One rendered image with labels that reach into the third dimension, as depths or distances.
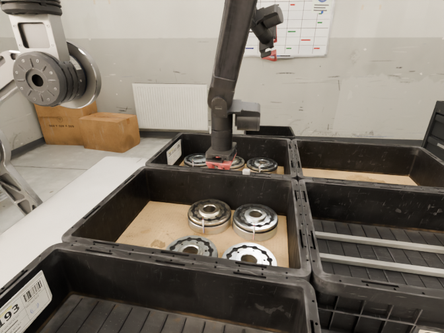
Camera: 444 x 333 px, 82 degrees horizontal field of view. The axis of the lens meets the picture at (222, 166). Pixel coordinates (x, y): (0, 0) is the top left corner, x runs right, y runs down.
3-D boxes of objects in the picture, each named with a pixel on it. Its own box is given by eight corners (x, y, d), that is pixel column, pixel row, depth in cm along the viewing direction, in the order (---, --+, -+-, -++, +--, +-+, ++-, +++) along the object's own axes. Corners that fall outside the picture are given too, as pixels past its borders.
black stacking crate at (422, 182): (292, 219, 66) (298, 180, 61) (288, 170, 93) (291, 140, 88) (468, 238, 59) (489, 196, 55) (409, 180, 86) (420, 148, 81)
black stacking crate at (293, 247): (74, 291, 47) (57, 242, 42) (148, 203, 73) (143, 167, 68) (300, 333, 40) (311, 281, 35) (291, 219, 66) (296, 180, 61)
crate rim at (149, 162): (143, 172, 69) (142, 164, 68) (180, 137, 96) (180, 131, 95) (296, 186, 62) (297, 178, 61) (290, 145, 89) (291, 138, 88)
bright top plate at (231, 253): (217, 283, 43) (217, 281, 42) (224, 242, 52) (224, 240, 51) (278, 291, 41) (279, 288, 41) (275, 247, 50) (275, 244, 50)
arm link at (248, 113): (215, 76, 63) (211, 97, 58) (262, 77, 62) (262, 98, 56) (217, 115, 72) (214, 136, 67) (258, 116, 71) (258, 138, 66)
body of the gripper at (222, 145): (236, 148, 75) (237, 123, 72) (228, 162, 66) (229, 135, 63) (215, 146, 76) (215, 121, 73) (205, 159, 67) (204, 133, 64)
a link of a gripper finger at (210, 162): (234, 176, 76) (236, 147, 72) (229, 188, 70) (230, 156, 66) (213, 174, 78) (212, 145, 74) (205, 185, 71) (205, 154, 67)
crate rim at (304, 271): (59, 252, 42) (55, 240, 41) (143, 172, 69) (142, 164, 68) (310, 291, 35) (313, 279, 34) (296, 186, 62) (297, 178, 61)
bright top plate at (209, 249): (156, 275, 44) (155, 272, 44) (171, 236, 53) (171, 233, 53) (214, 279, 44) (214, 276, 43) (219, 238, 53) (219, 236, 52)
